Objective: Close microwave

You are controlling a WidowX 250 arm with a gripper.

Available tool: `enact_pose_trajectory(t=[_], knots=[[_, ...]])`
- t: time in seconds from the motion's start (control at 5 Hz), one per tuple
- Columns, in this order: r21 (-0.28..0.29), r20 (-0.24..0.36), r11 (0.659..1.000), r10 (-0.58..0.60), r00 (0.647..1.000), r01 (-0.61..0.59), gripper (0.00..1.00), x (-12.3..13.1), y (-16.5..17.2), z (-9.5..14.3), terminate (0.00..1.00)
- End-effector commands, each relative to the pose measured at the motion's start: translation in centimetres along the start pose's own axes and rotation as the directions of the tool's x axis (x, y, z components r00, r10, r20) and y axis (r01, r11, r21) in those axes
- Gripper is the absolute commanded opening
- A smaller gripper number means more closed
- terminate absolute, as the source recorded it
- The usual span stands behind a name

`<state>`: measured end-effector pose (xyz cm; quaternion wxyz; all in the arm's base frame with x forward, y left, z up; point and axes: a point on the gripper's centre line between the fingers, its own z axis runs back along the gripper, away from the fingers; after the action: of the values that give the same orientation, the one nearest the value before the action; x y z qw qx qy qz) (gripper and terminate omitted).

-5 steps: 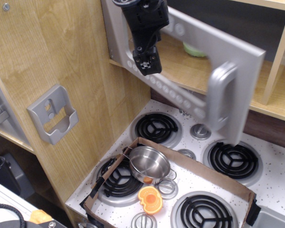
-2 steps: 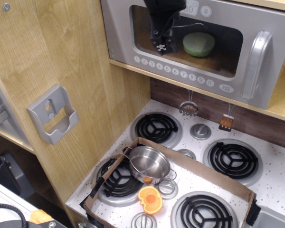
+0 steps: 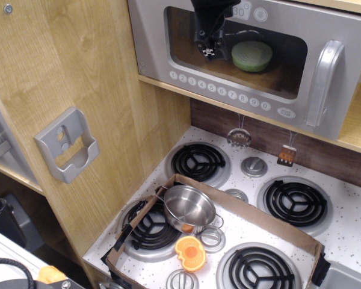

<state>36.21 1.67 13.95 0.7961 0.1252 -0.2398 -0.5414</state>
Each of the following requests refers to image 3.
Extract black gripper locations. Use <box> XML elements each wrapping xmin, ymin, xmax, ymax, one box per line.
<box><xmin>191</xmin><ymin>0</ymin><xmax>241</xmax><ymax>61</ymax></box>

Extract grey toy microwave door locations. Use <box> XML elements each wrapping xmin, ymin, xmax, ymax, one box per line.
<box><xmin>128</xmin><ymin>0</ymin><xmax>361</xmax><ymax>139</ymax></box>

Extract green toy cabbage half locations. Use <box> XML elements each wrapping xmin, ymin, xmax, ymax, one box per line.
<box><xmin>231</xmin><ymin>41</ymin><xmax>273</xmax><ymax>73</ymax></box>

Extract hanging metal strainer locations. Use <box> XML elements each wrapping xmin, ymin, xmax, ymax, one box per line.
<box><xmin>226</xmin><ymin>114</ymin><xmax>252</xmax><ymax>149</ymax></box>

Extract back left stove burner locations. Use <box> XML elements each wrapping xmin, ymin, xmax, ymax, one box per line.
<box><xmin>164</xmin><ymin>141</ymin><xmax>232</xmax><ymax>188</ymax></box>

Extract stove burner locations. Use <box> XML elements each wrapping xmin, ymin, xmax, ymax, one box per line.
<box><xmin>164</xmin><ymin>141</ymin><xmax>232</xmax><ymax>188</ymax></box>
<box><xmin>124</xmin><ymin>200</ymin><xmax>182</xmax><ymax>263</ymax></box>
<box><xmin>215</xmin><ymin>242</ymin><xmax>302</xmax><ymax>289</ymax></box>
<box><xmin>256</xmin><ymin>176</ymin><xmax>333</xmax><ymax>237</ymax></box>

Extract grey back stove knob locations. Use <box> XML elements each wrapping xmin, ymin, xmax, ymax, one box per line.
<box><xmin>241</xmin><ymin>157</ymin><xmax>268</xmax><ymax>178</ymax></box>

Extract grey stove knob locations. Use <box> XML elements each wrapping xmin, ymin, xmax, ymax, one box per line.
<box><xmin>241</xmin><ymin>157</ymin><xmax>268</xmax><ymax>178</ymax></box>
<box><xmin>166</xmin><ymin>269</ymin><xmax>199</xmax><ymax>289</ymax></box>
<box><xmin>225</xmin><ymin>188</ymin><xmax>248</xmax><ymax>203</ymax></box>
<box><xmin>196</xmin><ymin>226</ymin><xmax>226</xmax><ymax>253</ymax></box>

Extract hanging brown toy spatula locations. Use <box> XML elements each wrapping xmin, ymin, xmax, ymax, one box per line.
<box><xmin>277</xmin><ymin>131</ymin><xmax>297</xmax><ymax>167</ymax></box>

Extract grey middle stove knob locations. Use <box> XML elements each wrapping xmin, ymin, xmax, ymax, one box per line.
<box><xmin>225</xmin><ymin>188</ymin><xmax>248</xmax><ymax>203</ymax></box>

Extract stainless steel pot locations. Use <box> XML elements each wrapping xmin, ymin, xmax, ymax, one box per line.
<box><xmin>155</xmin><ymin>184</ymin><xmax>221</xmax><ymax>234</ymax></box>

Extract back right stove burner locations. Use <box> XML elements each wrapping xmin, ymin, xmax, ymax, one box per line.
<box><xmin>256</xmin><ymin>176</ymin><xmax>333</xmax><ymax>237</ymax></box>

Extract grey centre stove knob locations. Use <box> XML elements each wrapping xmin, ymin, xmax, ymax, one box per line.
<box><xmin>196</xmin><ymin>226</ymin><xmax>226</xmax><ymax>253</ymax></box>

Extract front left stove burner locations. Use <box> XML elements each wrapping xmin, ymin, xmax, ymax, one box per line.
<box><xmin>124</xmin><ymin>200</ymin><xmax>182</xmax><ymax>263</ymax></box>

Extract orange toy fruit half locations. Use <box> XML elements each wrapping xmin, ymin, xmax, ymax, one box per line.
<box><xmin>174</xmin><ymin>236</ymin><xmax>206</xmax><ymax>273</ymax></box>

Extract front right stove burner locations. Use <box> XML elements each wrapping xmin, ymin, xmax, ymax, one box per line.
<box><xmin>215</xmin><ymin>242</ymin><xmax>302</xmax><ymax>289</ymax></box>

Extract grey front stove knob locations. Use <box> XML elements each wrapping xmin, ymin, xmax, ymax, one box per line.
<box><xmin>166</xmin><ymin>269</ymin><xmax>199</xmax><ymax>289</ymax></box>

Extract grey wall phone holder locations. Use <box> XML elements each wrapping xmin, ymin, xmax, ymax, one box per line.
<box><xmin>34</xmin><ymin>107</ymin><xmax>100</xmax><ymax>184</ymax></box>

